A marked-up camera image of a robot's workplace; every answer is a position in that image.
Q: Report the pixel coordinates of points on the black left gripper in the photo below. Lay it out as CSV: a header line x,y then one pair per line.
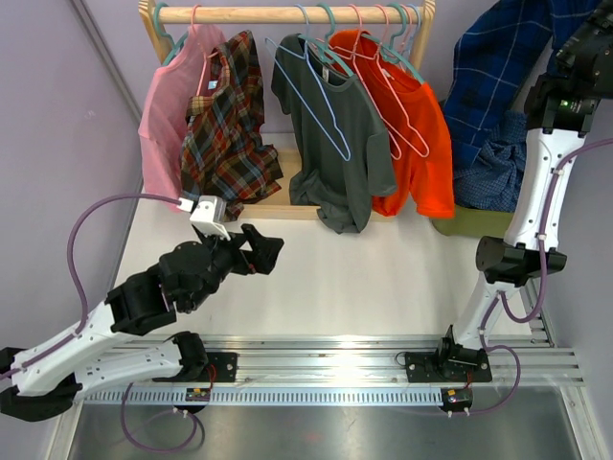
x,y
264,254

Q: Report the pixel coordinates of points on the red brown plaid shirt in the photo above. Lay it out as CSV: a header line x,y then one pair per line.
x,y
223,153

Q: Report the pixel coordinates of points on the light blue wire hanger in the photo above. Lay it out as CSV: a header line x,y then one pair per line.
x,y
272,47

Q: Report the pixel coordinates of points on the blue plaid shirt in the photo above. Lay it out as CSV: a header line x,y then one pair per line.
x,y
492,61

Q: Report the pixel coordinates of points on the pink hanger with plaid shirt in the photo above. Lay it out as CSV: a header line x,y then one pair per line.
x,y
214,37

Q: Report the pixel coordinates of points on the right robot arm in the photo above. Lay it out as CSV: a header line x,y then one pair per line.
x,y
560,108

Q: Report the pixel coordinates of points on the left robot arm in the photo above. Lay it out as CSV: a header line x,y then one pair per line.
x,y
48,379

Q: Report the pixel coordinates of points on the dark grey shirt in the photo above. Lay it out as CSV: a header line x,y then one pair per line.
x,y
341,191

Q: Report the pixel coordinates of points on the pink shirt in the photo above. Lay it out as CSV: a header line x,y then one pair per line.
x,y
163,125

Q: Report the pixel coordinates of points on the orange t-shirt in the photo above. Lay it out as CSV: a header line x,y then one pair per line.
x,y
424,173

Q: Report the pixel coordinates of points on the teal hanger with grey shirt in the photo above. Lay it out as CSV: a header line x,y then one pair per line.
x,y
325,53

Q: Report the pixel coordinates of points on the teal hanger with pink shirt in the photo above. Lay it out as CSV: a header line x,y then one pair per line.
x,y
172,47

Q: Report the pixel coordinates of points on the blue checked shirt in basket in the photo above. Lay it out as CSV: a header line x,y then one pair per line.
x,y
493,181

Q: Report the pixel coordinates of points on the pink hanger at rack end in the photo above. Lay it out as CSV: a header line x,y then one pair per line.
x,y
412,21

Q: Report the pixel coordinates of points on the blue hanger at rack end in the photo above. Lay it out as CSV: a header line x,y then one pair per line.
x,y
413,35

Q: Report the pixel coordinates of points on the wooden clothes rack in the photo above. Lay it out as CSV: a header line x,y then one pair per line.
x,y
278,205

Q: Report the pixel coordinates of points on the green laundry basket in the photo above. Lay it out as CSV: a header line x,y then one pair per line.
x,y
474,223

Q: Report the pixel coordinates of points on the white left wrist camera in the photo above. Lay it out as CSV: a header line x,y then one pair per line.
x,y
206,215

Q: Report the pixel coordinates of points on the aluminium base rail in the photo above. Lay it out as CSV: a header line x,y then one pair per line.
x,y
346,370

